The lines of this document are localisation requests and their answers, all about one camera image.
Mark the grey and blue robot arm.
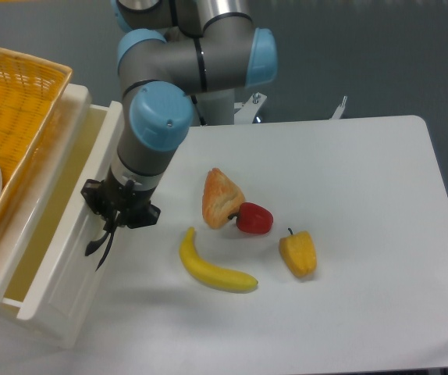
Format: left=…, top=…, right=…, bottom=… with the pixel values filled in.
left=81, top=1, right=278, bottom=236

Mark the white drawer cabinet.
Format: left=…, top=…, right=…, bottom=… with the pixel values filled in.
left=0, top=84, right=109, bottom=348

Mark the black drawer handle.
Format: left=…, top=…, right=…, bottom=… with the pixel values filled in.
left=84, top=231, right=110, bottom=256
left=96, top=231, right=115, bottom=271

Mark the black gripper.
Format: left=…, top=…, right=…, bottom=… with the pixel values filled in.
left=80, top=173, right=161, bottom=234

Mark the toy croissant pastry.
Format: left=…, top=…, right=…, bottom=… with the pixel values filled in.
left=202, top=168, right=245, bottom=229

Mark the yellow toy banana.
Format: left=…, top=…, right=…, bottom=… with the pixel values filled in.
left=179, top=227, right=258, bottom=293

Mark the yellow woven basket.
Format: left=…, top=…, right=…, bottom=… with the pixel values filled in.
left=0, top=48, right=73, bottom=223

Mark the yellow toy bell pepper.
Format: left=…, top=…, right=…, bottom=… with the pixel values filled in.
left=279, top=227, right=317, bottom=278

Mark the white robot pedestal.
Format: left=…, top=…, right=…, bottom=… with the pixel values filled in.
left=190, top=89, right=235, bottom=126

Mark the red toy bell pepper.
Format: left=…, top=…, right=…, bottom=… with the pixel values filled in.
left=228, top=202, right=274, bottom=234

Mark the white metal base frame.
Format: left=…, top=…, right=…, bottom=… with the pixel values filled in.
left=233, top=92, right=348, bottom=124

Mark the black top drawer handle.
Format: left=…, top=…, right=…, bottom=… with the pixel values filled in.
left=84, top=231, right=110, bottom=256

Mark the black lower drawer handle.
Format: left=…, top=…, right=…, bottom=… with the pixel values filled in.
left=96, top=231, right=115, bottom=271

